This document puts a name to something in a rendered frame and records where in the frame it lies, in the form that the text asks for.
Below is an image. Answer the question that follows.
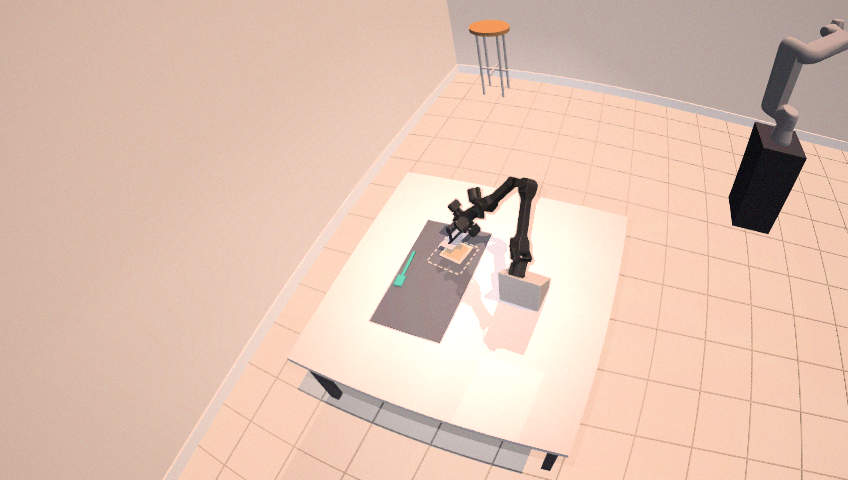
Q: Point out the peach square tile with dark centre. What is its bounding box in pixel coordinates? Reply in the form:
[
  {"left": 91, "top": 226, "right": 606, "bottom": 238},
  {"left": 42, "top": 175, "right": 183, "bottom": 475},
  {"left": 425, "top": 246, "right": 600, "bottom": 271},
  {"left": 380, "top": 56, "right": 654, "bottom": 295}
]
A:
[{"left": 439, "top": 242, "right": 474, "bottom": 265}]

